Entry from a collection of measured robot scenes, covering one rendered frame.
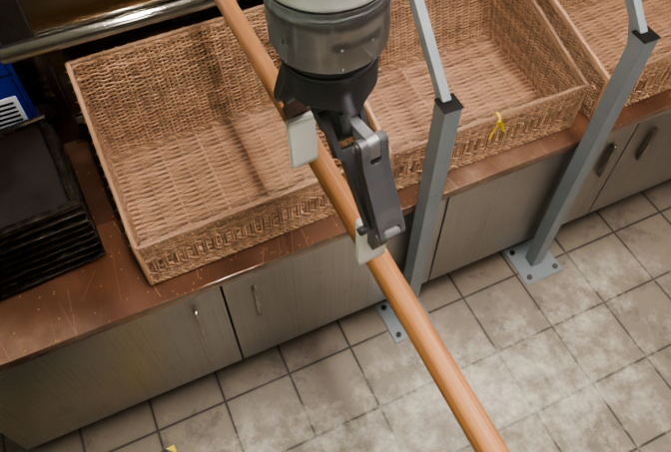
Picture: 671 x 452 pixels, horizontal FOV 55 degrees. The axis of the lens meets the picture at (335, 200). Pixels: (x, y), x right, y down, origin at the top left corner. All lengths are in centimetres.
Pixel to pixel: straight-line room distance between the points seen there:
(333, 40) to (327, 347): 162
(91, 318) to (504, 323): 123
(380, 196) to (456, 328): 156
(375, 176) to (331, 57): 11
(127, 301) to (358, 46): 112
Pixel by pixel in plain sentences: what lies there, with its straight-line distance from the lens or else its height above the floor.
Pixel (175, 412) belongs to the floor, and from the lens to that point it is 198.
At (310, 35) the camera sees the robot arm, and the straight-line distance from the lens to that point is 43.
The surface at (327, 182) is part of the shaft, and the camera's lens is 81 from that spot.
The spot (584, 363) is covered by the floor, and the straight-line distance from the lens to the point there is 211.
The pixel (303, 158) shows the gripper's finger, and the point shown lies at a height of 132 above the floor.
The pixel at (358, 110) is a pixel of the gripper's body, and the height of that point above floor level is 148.
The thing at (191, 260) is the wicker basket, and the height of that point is 61.
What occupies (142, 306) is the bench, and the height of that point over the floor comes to 58.
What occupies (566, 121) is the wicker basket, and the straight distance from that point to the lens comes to 178.
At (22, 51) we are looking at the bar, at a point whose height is 117.
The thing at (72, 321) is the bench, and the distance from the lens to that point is 150.
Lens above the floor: 184
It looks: 55 degrees down
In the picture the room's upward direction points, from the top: straight up
